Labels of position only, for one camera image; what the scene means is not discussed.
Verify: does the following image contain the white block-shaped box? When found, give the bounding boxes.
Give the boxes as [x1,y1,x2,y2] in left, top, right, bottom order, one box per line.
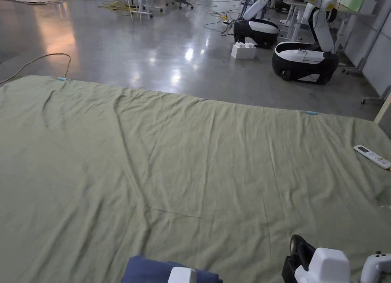
[231,42,257,61]

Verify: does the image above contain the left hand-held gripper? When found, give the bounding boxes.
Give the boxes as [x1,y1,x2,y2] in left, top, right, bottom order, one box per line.
[167,266,198,283]

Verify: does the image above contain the yellow floor cable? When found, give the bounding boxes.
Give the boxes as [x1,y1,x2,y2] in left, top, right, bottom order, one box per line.
[0,53,72,84]

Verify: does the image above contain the white desk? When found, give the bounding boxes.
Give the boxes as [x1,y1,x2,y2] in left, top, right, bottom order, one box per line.
[278,0,307,42]

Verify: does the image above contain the dark blue garment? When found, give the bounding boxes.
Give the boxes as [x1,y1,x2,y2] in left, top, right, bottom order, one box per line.
[120,254,221,283]

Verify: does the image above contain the white stool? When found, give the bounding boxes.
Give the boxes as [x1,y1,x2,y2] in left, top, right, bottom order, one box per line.
[126,0,153,23]

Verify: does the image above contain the white and black robot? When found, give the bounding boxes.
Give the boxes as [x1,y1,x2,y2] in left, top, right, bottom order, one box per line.
[271,0,340,85]
[233,0,280,49]

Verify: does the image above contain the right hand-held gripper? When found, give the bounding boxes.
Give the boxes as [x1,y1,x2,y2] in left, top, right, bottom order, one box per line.
[282,234,352,283]

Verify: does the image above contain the white hand controller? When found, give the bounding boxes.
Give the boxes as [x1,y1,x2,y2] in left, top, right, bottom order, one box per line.
[360,251,391,283]

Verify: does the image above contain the bed with pale green sheet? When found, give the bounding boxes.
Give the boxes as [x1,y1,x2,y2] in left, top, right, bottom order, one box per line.
[0,75,391,283]

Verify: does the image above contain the white remote control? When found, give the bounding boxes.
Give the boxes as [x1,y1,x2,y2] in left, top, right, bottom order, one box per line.
[353,145,391,170]

